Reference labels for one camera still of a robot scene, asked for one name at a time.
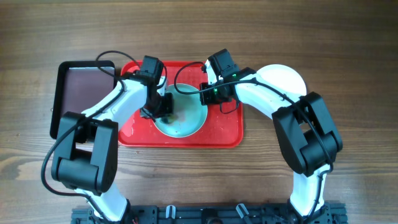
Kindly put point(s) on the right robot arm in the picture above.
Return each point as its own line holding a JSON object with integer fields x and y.
{"x": 308, "y": 138}

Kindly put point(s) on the green yellow sponge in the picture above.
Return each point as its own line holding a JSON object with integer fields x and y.
{"x": 169, "y": 119}

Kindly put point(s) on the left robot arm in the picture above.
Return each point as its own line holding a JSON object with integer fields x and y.
{"x": 84, "y": 157}

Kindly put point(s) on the red plastic tray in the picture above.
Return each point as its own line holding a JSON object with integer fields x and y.
{"x": 219, "y": 130}

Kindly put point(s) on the black water tray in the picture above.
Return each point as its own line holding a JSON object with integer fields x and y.
{"x": 80, "y": 85}

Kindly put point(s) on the black mounting rail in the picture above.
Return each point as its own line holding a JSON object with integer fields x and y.
{"x": 265, "y": 214}

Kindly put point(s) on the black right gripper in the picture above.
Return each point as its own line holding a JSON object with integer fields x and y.
{"x": 207, "y": 99}

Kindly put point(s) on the light blue plate top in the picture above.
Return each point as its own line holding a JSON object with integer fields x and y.
{"x": 190, "y": 112}

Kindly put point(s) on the white plate with red stains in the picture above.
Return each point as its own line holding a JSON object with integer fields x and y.
{"x": 284, "y": 77}

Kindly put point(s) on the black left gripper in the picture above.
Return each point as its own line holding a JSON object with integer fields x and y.
{"x": 168, "y": 109}

